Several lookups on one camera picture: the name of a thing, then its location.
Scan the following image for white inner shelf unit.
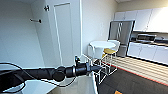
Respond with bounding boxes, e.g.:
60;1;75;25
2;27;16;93
0;78;56;94

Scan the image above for white lower kitchen cabinets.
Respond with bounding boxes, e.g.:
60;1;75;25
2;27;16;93
126;39;168;66

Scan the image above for round white table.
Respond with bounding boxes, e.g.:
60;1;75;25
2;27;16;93
89;40;117;63

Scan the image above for white chair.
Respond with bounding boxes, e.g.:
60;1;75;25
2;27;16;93
106;39;122;58
87;44;104;66

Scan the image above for yellow stool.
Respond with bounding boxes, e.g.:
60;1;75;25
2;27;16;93
101;48;118;68

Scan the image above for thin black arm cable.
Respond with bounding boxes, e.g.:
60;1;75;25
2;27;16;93
0;62;78;91

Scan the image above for white wardrobe door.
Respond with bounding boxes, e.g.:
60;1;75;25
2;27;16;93
44;1;83;73

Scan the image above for black wall hook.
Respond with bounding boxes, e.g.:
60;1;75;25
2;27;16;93
29;18;43;24

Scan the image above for black door hinge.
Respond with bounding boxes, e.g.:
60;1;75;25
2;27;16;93
43;4;50;12

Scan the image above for white wardrobe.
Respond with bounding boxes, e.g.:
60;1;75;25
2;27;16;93
0;0;58;94

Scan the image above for stainless steel fridge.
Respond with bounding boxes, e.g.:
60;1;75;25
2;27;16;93
108;19;136;58

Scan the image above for white upper kitchen cabinets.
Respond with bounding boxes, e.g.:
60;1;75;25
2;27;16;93
113;7;168;34

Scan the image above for black microwave oven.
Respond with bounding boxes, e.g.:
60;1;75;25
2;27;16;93
137;33;157;42

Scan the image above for white kitchen cabinets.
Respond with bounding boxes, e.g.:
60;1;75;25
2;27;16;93
126;39;168;66
113;7;168;34

